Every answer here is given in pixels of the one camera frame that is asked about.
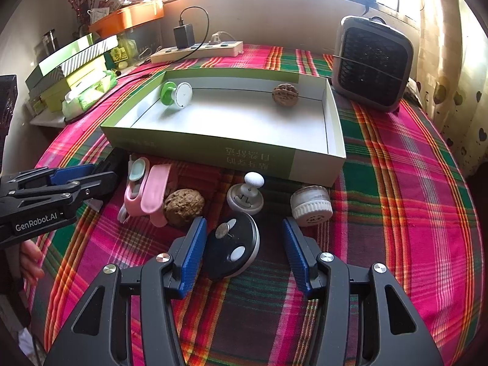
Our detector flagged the black oval disc device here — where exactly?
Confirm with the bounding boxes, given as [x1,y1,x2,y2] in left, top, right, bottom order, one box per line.
[204,211,260,281]

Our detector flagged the orange storage box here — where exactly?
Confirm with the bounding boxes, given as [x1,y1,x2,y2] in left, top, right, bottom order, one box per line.
[88,0,165,39]

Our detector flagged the green and white suction knob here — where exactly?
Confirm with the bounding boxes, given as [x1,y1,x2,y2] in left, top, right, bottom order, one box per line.
[160,81,194,108]

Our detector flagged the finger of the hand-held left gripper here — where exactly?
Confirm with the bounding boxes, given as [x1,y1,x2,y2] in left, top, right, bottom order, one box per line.
[0,163,100,193]
[9,171,118,214]

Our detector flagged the grey desktop fan heater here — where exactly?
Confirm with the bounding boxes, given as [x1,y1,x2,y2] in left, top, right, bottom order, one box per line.
[331,15,414,113]

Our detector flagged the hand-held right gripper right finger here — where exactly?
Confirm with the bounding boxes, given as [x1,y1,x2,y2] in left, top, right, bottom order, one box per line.
[282,217,445,366]

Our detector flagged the pink clip with mint pad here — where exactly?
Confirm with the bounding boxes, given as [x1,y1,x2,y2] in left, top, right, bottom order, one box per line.
[118,155,151,224]

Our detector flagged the black charger cable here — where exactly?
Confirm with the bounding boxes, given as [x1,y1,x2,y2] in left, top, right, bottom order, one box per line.
[179,6,211,61]

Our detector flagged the heart print curtain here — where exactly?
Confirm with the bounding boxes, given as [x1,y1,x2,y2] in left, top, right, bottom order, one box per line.
[414,0,488,178]

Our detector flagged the stack of boxes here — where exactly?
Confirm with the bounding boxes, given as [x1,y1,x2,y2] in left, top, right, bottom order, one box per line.
[25,34,119,88]

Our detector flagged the glass jar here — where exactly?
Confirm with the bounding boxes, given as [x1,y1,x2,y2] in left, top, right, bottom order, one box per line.
[41,30,59,57]

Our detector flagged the brown walnut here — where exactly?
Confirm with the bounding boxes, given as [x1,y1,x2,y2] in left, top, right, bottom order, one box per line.
[163,188,206,227]
[272,83,301,108]

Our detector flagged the green tissue pack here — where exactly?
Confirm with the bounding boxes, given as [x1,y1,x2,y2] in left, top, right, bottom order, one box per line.
[61,70,118,120]

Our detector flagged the light green box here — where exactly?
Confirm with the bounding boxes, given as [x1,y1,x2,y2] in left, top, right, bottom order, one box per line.
[30,61,111,113]

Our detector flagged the beige power strip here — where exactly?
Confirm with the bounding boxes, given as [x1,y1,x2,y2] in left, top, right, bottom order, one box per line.
[150,40,244,64]

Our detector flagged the small white ribbed jar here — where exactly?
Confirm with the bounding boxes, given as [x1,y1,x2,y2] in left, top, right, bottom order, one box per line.
[290,185,333,227]

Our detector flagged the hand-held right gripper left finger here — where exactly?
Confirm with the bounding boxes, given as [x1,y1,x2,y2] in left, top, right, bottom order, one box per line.
[44,217,208,366]

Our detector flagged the black charger adapter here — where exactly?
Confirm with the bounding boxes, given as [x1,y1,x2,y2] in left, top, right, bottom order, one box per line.
[173,23,196,49]

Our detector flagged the person's left hand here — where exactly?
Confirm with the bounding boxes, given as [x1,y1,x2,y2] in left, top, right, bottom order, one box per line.
[19,241,45,286]

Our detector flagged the plaid tablecloth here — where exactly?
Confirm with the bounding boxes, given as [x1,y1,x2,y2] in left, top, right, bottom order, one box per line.
[25,44,483,366]

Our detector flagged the green and white cardboard box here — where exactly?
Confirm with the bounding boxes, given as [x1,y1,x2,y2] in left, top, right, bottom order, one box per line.
[100,69,347,188]

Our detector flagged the grey knob with white ball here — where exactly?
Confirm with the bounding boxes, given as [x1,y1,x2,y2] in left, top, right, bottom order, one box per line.
[226,172,264,214]

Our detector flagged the black window handle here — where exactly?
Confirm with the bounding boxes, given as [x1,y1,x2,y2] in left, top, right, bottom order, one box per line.
[362,0,386,15]

